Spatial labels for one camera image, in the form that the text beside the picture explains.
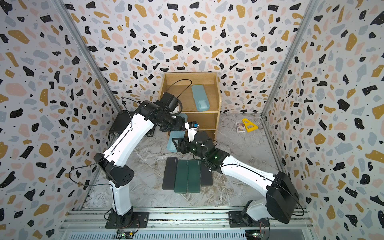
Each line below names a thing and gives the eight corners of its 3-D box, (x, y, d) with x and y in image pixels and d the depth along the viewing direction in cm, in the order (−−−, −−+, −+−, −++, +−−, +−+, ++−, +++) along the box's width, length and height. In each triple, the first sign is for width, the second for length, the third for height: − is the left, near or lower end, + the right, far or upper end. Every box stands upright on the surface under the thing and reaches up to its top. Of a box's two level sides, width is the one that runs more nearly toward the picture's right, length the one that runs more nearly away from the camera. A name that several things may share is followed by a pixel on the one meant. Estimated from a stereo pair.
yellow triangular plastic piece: (247, 132, 114) (248, 130, 112) (241, 120, 122) (241, 118, 120) (258, 130, 115) (259, 128, 114) (251, 118, 123) (251, 117, 121)
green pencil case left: (174, 193, 84) (174, 191, 83) (178, 161, 97) (177, 159, 96) (187, 193, 84) (187, 192, 83) (189, 161, 97) (189, 159, 96)
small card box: (237, 132, 114) (237, 130, 112) (235, 124, 119) (236, 122, 117) (245, 132, 114) (245, 130, 112) (243, 124, 119) (243, 122, 117)
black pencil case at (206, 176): (200, 186, 87) (200, 185, 86) (200, 165, 96) (200, 164, 94) (212, 186, 87) (212, 185, 86) (211, 165, 96) (211, 164, 94)
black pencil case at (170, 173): (162, 189, 86) (161, 188, 84) (167, 159, 98) (166, 157, 96) (175, 189, 86) (174, 188, 84) (178, 159, 98) (178, 157, 96)
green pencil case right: (187, 192, 85) (187, 191, 83) (189, 161, 97) (189, 159, 95) (200, 192, 85) (200, 191, 83) (200, 161, 97) (200, 159, 95)
